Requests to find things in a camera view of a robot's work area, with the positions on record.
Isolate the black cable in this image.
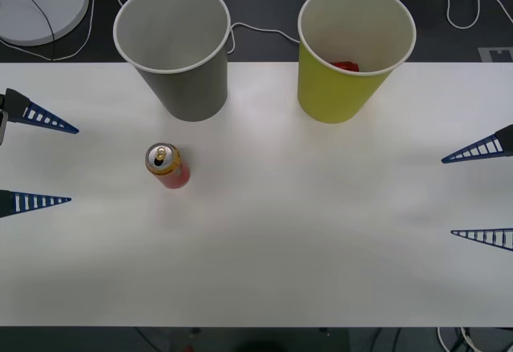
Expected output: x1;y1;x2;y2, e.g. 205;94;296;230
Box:
7;0;56;63

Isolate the red and orange drink can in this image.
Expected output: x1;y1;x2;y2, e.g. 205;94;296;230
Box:
144;142;192;190

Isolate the white power strip cable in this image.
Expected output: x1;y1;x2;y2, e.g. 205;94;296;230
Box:
104;0;301;55

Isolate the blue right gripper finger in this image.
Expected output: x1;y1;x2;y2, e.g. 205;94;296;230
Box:
450;228;513;253
441;123;513;165

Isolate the thin white cable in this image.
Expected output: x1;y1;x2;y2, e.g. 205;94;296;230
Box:
0;0;96;63

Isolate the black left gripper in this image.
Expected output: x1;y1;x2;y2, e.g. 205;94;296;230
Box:
0;88;80;220

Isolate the round pale grey disc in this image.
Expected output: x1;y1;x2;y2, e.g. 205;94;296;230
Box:
0;0;91;47

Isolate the white cable under table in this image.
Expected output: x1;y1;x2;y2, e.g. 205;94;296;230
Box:
436;326;454;352

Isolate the grey floor marker plate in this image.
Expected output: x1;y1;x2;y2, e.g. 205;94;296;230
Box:
478;47;513;63

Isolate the grey plastic waste bin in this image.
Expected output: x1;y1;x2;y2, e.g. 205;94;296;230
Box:
112;0;232;123

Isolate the yellow-green plastic waste bin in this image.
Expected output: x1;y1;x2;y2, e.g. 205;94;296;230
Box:
297;0;418;125

